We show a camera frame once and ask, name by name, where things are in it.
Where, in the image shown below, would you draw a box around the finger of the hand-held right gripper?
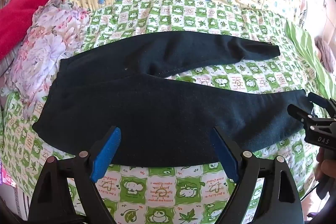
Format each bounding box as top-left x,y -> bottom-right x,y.
307,92 -> 336,118
287,104 -> 315,125

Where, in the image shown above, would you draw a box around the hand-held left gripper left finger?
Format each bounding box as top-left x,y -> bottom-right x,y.
28,126 -> 122,224

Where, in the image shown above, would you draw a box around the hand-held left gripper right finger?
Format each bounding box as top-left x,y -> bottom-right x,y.
210,127 -> 305,224

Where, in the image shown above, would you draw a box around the dark navy pants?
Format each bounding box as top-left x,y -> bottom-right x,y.
31,31 -> 314,168

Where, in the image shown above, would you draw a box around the person's right hand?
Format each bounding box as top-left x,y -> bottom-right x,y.
315,152 -> 336,189

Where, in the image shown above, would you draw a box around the green striped cloth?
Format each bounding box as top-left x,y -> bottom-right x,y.
285,20 -> 336,93

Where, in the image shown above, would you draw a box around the grey pink cloth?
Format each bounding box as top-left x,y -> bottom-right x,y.
314,35 -> 336,75

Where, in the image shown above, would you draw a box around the green checked printed blanket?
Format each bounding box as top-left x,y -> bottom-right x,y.
0,0 -> 326,224

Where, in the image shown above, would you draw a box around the purple printed packet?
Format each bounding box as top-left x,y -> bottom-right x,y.
0,157 -> 19,197

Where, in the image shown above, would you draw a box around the floral ruffled pillow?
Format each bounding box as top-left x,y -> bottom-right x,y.
0,0 -> 92,119

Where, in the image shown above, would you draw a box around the red fleece blanket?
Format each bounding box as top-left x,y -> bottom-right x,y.
0,0 -> 66,62

